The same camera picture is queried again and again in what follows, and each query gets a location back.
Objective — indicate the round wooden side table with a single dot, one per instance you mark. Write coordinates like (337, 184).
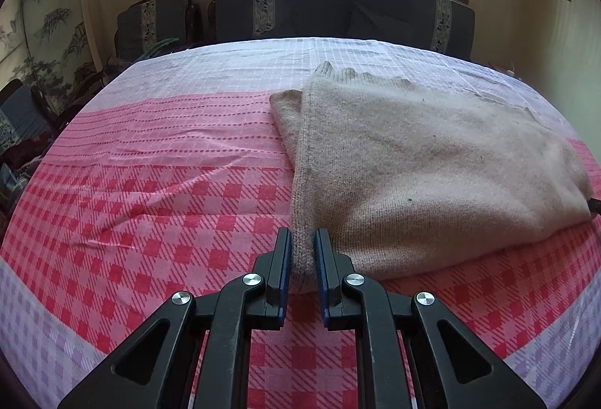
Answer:
(505, 68)

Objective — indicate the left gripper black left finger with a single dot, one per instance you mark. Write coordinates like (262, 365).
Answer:
(193, 351)

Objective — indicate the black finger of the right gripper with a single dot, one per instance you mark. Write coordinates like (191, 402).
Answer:
(594, 205)

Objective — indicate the beige knit sweater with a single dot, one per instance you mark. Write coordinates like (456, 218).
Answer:
(407, 179)

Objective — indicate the dark sofa with patterned strips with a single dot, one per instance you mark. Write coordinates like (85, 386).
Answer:
(442, 26)

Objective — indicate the pink checkered bed sheet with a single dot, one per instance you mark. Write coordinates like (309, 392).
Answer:
(174, 178)

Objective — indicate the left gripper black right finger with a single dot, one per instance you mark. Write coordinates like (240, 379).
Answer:
(411, 351)

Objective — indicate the dark armchair with patterned strip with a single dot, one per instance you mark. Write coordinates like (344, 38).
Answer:
(155, 27)

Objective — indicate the painted folding screen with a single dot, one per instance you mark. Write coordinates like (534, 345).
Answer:
(44, 44)

